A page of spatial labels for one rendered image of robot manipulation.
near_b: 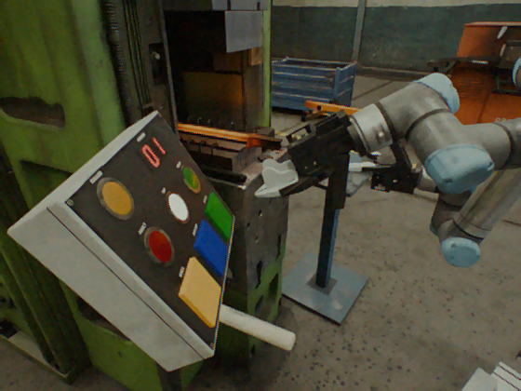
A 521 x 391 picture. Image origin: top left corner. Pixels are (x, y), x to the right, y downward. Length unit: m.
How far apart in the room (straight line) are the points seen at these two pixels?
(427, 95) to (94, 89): 0.63
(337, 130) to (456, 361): 1.45
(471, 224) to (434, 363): 1.05
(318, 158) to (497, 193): 0.41
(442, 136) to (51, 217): 0.50
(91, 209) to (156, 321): 0.16
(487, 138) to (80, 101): 0.74
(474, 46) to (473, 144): 3.77
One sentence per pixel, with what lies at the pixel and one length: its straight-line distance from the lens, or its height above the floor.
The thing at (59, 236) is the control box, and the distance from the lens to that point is 0.41.
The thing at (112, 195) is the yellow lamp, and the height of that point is 1.17.
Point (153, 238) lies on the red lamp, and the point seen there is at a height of 1.10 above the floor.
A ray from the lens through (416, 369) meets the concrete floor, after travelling 1.75.
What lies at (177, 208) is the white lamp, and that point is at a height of 1.09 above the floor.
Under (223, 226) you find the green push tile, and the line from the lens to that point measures 0.64.
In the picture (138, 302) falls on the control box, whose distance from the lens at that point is 0.43.
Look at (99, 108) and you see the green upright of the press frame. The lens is 0.79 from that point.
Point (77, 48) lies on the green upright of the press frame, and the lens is 0.77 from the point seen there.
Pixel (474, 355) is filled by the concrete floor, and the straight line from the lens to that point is 1.92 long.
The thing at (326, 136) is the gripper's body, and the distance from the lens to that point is 0.56.
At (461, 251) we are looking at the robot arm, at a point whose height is 0.89.
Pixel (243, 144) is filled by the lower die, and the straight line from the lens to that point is 1.05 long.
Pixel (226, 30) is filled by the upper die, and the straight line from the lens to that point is 0.90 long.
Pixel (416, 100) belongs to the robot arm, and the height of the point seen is 1.25.
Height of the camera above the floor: 1.36
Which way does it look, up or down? 30 degrees down
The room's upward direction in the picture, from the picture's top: straight up
